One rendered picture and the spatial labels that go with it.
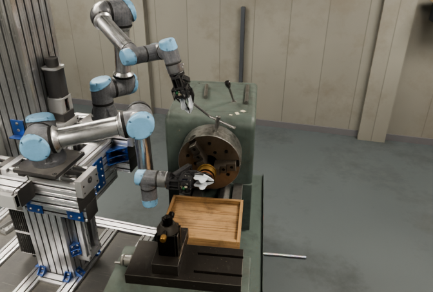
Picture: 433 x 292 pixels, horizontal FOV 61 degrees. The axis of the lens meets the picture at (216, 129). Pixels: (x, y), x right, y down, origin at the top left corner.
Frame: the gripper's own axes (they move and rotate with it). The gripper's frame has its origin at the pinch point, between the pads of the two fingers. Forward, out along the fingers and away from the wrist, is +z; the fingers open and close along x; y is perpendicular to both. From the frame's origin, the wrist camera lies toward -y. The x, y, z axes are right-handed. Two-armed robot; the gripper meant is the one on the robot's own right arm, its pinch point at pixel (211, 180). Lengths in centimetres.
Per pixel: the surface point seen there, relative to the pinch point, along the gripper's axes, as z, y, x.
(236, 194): 10.5, -19.9, -21.9
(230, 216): 9.2, 0.6, -19.9
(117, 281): -28, 48, -16
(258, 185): 22, -76, -55
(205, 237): -0.1, 18.3, -17.8
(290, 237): 49, -88, -109
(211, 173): -0.2, -2.4, 2.0
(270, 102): 29, -287, -78
